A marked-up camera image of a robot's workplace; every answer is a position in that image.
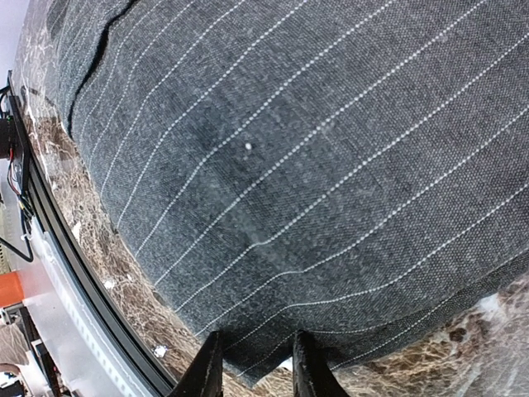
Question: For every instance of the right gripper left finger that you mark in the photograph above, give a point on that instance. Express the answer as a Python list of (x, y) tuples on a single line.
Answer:
[(203, 378)]

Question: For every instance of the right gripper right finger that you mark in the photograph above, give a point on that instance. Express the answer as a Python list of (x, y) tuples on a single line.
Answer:
[(311, 374)]

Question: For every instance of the black pinstriped long sleeve shirt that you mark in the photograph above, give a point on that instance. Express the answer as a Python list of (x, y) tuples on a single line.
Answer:
[(354, 169)]

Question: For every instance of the white slotted cable duct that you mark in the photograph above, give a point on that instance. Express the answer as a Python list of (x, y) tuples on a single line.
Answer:
[(87, 357)]

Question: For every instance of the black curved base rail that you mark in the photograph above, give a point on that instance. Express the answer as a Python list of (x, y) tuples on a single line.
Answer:
[(29, 176)]

